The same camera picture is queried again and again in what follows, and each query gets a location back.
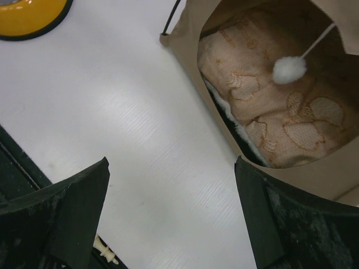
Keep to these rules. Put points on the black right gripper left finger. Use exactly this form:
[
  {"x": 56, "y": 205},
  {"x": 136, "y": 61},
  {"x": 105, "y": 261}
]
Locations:
[{"x": 55, "y": 227}]

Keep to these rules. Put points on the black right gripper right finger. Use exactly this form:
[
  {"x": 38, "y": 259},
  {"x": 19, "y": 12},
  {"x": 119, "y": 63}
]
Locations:
[{"x": 291, "y": 228}]

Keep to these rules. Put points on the white fluffy pet cushion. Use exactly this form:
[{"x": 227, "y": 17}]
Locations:
[{"x": 286, "y": 125}]

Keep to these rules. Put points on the black tent pole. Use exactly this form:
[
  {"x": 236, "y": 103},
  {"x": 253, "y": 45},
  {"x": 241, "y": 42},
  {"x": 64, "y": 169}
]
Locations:
[{"x": 174, "y": 8}]

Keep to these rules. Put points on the white pompom tent toy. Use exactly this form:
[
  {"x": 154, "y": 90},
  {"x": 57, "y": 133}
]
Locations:
[{"x": 287, "y": 70}]

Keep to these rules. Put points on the white chess piece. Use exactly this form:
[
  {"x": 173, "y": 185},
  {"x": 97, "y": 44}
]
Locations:
[{"x": 104, "y": 250}]

